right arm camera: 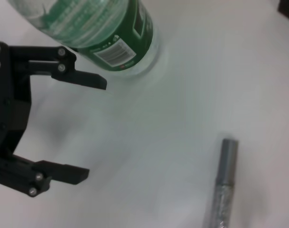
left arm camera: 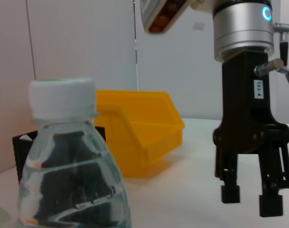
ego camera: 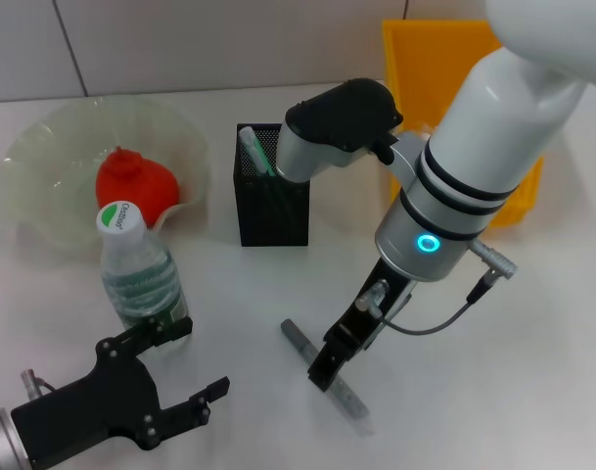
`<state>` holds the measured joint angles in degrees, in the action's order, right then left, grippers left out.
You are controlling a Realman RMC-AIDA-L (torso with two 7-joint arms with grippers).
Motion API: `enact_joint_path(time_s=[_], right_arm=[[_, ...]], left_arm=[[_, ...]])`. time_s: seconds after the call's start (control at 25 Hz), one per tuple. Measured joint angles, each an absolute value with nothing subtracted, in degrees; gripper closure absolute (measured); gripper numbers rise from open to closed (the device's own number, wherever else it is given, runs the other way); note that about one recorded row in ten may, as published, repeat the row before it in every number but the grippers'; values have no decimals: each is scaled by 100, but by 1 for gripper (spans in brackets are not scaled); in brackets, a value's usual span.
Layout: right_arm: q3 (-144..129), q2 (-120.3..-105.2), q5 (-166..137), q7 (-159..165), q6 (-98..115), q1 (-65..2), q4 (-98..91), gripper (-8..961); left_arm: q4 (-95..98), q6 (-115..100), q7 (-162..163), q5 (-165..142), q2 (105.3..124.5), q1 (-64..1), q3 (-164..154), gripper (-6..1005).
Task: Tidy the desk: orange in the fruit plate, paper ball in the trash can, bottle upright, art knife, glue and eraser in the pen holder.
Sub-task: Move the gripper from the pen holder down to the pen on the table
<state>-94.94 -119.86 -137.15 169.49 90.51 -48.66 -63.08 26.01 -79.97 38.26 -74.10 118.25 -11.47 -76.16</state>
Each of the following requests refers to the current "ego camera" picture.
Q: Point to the green label water bottle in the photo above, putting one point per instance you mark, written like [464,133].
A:
[141,279]

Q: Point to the black mesh pen holder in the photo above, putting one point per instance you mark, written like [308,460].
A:
[270,215]

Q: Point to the silver right wrist plug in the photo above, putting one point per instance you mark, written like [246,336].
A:
[495,259]

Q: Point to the yellow plastic storage bin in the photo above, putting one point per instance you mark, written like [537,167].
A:
[425,59]

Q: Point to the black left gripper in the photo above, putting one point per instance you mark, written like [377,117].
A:
[97,406]

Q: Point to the red-orange toy fruit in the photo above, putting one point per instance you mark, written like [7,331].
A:
[131,176]

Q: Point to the grey marker pen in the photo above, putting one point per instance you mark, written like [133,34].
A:
[346,399]

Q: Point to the mint green pen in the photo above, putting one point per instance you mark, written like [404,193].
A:
[258,152]

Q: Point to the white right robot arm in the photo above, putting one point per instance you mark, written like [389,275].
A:
[493,122]

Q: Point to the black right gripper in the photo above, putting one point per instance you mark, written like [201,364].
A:
[376,313]

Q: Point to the wavy glass fruit plate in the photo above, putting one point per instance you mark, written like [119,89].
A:
[58,147]

